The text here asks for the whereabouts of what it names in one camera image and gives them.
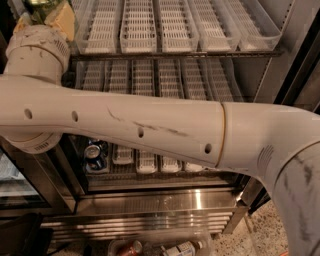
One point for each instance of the top shelf tray two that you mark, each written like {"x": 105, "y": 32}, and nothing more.
{"x": 98, "y": 27}

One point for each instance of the clear plastic floor bin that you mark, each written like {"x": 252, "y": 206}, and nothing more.
{"x": 154, "y": 242}

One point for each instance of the top shelf tray six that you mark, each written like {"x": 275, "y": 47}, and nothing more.
{"x": 257, "y": 29}

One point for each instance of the blue soda can rear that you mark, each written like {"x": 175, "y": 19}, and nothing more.
{"x": 102, "y": 144}

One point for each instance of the fridge glass door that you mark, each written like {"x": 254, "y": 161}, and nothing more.
{"x": 292, "y": 77}

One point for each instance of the blue soda can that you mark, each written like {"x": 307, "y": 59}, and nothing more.
{"x": 102, "y": 144}
{"x": 93, "y": 158}

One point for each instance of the top shelf tray four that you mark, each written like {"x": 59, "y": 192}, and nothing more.
{"x": 177, "y": 27}

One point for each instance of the white labelled bottle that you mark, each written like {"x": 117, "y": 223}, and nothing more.
{"x": 188, "y": 248}

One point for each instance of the blue soda can front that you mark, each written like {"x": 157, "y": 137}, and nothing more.
{"x": 93, "y": 158}

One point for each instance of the top shelf tray three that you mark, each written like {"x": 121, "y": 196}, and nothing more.
{"x": 138, "y": 31}

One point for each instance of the green drink can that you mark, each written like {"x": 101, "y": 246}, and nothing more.
{"x": 42, "y": 10}

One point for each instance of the top shelf tray five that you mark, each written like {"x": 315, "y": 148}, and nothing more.
{"x": 217, "y": 30}

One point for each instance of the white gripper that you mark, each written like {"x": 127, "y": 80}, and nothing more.
{"x": 37, "y": 37}

